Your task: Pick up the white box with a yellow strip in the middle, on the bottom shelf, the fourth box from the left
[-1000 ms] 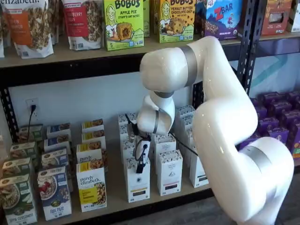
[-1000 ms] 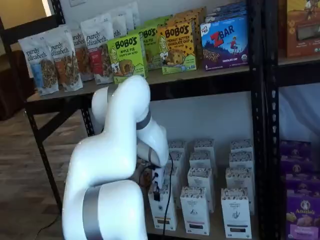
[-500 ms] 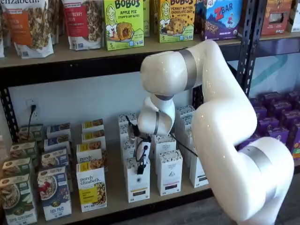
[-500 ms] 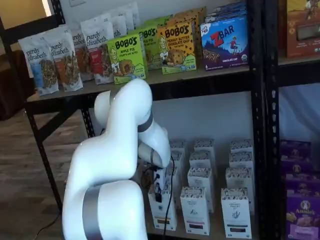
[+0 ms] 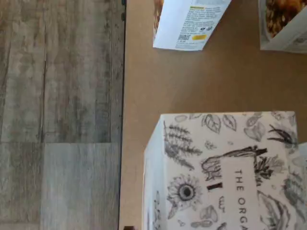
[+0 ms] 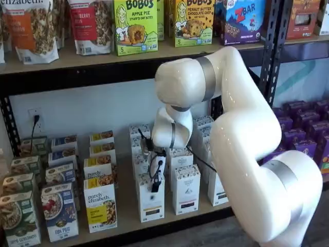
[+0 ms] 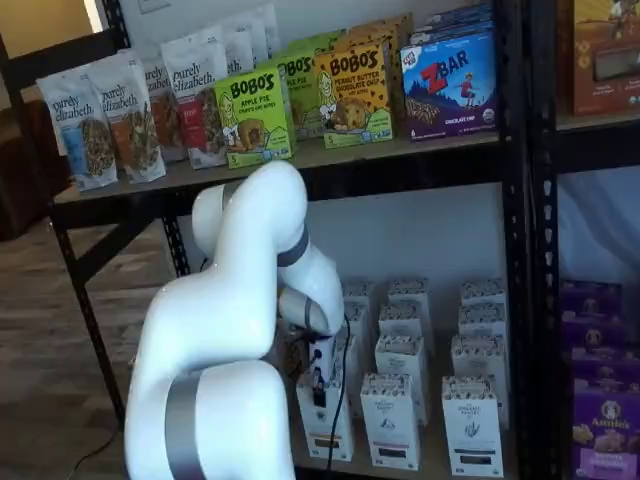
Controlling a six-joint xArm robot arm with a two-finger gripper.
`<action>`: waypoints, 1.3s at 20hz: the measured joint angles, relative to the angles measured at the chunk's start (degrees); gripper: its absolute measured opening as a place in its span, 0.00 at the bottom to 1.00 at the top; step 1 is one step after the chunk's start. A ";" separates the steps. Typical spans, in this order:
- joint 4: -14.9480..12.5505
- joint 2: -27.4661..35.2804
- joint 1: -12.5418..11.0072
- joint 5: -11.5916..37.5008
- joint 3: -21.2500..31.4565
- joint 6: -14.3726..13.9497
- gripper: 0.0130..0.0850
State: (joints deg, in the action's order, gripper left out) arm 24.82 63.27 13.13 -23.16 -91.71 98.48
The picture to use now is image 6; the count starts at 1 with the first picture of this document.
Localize black metal shelf rack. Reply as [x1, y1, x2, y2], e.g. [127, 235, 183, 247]
[0, 0, 285, 247]
[267, 0, 329, 186]

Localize black plug with cable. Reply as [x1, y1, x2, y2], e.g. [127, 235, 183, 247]
[30, 114, 41, 155]

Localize orange snack box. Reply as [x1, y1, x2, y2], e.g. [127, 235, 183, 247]
[285, 0, 322, 40]

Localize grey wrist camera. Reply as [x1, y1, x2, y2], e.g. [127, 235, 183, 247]
[138, 128, 153, 158]

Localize green Bobo's box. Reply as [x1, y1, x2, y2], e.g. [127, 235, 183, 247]
[114, 0, 159, 57]
[156, 0, 165, 41]

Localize red granola bag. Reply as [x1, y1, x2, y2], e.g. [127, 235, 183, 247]
[68, 0, 114, 55]

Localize purple snack box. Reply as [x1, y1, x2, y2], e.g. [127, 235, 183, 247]
[315, 135, 329, 175]
[308, 120, 329, 138]
[293, 138, 318, 157]
[282, 128, 306, 146]
[315, 99, 329, 114]
[276, 115, 294, 132]
[282, 101, 306, 115]
[295, 110, 319, 126]

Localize yellow Bobo's box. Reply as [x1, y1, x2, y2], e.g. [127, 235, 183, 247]
[174, 0, 215, 48]

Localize white yellow granola box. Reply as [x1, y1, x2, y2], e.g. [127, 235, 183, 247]
[89, 130, 114, 146]
[83, 155, 119, 188]
[89, 143, 115, 160]
[83, 177, 118, 234]

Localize wooden shelf board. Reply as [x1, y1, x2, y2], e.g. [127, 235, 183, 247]
[0, 36, 265, 75]
[284, 34, 329, 46]
[38, 128, 239, 247]

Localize white snack box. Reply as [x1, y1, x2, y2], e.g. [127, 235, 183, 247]
[315, 0, 329, 36]

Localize green oatmeal box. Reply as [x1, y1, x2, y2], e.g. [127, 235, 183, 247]
[10, 155, 41, 178]
[0, 190, 42, 247]
[20, 136, 48, 158]
[2, 172, 35, 198]

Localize blue oatmeal box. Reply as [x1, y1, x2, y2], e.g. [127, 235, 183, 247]
[45, 162, 78, 187]
[50, 134, 78, 152]
[41, 183, 79, 242]
[48, 148, 78, 168]

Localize white wall outlet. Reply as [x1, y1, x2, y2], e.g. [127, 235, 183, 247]
[28, 108, 43, 133]

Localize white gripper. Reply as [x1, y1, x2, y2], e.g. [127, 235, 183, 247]
[151, 148, 167, 193]

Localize white box yellow strip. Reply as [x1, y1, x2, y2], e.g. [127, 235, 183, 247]
[133, 156, 152, 178]
[131, 144, 144, 160]
[136, 173, 165, 223]
[129, 124, 151, 141]

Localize orange granola bag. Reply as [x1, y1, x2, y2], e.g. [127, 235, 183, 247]
[1, 0, 60, 65]

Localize white blue granola bag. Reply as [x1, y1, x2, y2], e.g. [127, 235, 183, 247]
[0, 0, 6, 64]

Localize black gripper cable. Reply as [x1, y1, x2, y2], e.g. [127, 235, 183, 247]
[148, 144, 218, 186]

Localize white box pink strip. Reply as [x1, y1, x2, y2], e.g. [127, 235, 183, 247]
[168, 148, 194, 172]
[171, 164, 201, 216]

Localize blue Zbar box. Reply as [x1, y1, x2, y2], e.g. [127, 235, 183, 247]
[214, 0, 262, 46]

